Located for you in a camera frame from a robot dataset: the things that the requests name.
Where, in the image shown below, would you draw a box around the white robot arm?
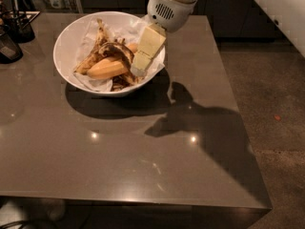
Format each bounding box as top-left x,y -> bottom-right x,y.
144,0 -> 305,56

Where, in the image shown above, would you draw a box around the white ceramic bowl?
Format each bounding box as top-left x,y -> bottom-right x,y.
53,11 -> 166,97

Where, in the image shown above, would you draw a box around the dark container with label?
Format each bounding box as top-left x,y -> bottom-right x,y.
0,25 -> 23,64

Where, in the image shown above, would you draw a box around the yellow peeled banana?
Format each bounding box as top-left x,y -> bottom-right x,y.
87,56 -> 128,79

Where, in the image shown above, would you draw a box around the brown spotted banana peel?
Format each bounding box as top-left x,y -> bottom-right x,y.
74,18 -> 139,92

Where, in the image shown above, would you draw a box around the black wire utensil holder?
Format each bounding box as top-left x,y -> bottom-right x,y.
1,0 -> 35,43

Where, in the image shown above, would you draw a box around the white crumpled paper liner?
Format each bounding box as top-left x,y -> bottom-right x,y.
71,13 -> 166,94

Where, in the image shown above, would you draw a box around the dark lower cabinets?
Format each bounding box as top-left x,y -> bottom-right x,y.
80,0 -> 281,40

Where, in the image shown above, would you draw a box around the white rounded gripper body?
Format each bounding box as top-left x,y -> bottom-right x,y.
147,0 -> 196,32

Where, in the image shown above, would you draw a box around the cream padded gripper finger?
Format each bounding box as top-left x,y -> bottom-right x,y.
131,24 -> 166,76

